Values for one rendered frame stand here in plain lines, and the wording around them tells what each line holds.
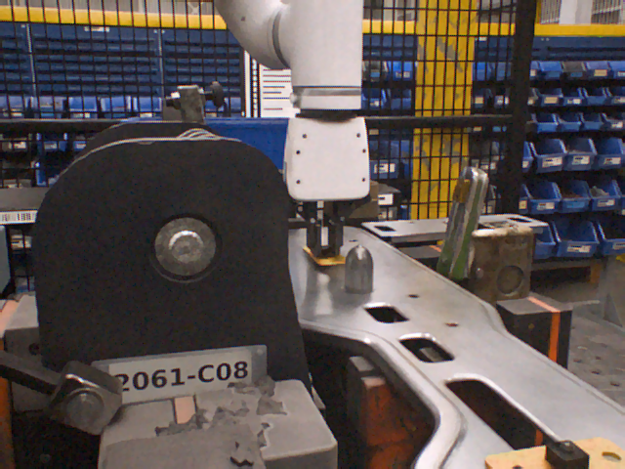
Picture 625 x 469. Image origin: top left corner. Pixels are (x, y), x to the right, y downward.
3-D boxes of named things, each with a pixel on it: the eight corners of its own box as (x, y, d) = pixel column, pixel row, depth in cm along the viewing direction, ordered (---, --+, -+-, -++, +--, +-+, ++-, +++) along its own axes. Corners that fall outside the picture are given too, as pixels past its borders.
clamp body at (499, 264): (538, 487, 84) (560, 230, 76) (457, 501, 80) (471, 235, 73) (499, 448, 92) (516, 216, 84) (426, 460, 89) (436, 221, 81)
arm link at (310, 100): (297, 87, 70) (297, 114, 70) (371, 87, 72) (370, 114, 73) (280, 87, 77) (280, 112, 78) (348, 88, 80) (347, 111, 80)
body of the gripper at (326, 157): (292, 106, 70) (292, 204, 73) (376, 106, 73) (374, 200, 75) (277, 105, 77) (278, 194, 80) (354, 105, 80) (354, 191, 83)
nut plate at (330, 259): (349, 263, 76) (350, 253, 76) (319, 265, 75) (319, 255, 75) (328, 246, 84) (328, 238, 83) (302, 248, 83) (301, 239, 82)
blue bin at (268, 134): (300, 194, 111) (300, 120, 108) (124, 197, 107) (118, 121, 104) (291, 182, 127) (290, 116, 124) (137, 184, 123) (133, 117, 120)
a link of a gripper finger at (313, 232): (297, 205, 75) (297, 258, 77) (322, 203, 76) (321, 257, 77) (290, 200, 78) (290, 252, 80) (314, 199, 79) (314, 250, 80)
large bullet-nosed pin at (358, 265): (377, 306, 67) (378, 246, 65) (349, 309, 66) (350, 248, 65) (366, 297, 70) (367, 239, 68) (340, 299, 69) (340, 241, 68)
